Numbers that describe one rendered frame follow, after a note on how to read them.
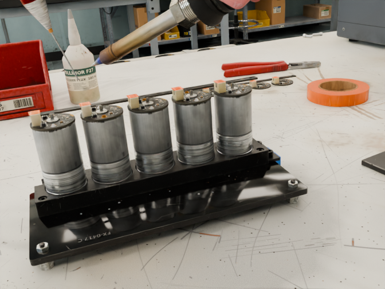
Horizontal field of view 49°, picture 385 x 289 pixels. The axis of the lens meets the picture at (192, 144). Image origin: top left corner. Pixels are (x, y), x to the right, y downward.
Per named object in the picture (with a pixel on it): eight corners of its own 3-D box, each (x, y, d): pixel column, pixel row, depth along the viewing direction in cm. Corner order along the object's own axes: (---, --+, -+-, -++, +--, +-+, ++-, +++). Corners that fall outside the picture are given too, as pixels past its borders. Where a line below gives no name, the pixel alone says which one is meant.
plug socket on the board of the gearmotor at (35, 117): (46, 124, 24) (44, 113, 24) (30, 127, 24) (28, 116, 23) (46, 120, 24) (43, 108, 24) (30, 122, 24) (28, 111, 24)
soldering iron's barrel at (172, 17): (102, 75, 22) (200, 20, 19) (87, 48, 22) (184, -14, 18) (118, 69, 23) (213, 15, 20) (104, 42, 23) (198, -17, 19)
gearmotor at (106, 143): (137, 190, 26) (126, 113, 24) (97, 200, 26) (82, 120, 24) (129, 174, 28) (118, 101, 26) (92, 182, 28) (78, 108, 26)
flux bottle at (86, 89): (67, 105, 47) (48, 12, 43) (74, 96, 50) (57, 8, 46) (97, 103, 47) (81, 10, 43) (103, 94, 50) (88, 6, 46)
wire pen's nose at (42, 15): (35, 32, 21) (19, 4, 20) (54, 22, 21) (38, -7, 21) (44, 34, 20) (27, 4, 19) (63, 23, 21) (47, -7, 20)
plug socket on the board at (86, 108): (97, 115, 25) (94, 104, 24) (82, 117, 24) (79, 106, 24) (95, 111, 25) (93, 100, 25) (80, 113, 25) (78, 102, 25)
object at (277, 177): (254, 157, 32) (254, 143, 32) (308, 203, 26) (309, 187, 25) (33, 207, 28) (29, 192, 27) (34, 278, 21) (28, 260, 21)
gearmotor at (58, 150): (91, 201, 26) (76, 121, 23) (49, 211, 25) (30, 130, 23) (87, 183, 28) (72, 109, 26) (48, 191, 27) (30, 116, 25)
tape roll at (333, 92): (302, 89, 46) (303, 78, 46) (360, 87, 46) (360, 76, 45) (311, 108, 41) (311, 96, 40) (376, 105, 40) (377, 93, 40)
